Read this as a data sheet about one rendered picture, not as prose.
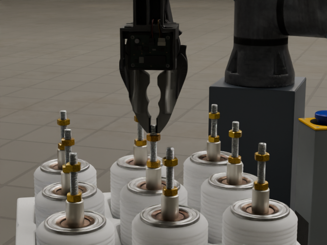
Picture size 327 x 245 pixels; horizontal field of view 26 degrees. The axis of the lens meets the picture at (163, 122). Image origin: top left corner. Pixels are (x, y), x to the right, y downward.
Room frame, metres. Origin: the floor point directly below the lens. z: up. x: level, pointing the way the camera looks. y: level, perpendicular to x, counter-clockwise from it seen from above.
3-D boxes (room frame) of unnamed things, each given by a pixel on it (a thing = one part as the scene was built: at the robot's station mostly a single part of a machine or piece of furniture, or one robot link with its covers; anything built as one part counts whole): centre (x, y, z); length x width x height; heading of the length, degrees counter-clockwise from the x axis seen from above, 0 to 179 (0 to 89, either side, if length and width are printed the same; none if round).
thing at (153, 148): (0.95, 0.01, 0.30); 0.01 x 0.01 x 0.08
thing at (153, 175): (0.95, 0.01, 0.26); 0.02 x 0.02 x 0.03
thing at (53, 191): (0.93, 0.13, 0.25); 0.08 x 0.08 x 0.01
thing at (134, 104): (0.94, 0.03, 0.38); 0.06 x 0.03 x 0.09; 175
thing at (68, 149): (0.93, 0.13, 0.30); 0.01 x 0.01 x 0.08
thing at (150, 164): (0.95, 0.01, 0.29); 0.02 x 0.02 x 0.01; 69
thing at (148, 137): (0.95, 0.01, 0.32); 0.02 x 0.02 x 0.01; 69
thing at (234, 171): (0.97, -0.10, 0.26); 0.02 x 0.02 x 0.03
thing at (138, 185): (0.95, 0.01, 0.25); 0.08 x 0.08 x 0.01
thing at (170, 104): (0.93, 0.00, 0.38); 0.06 x 0.03 x 0.09; 175
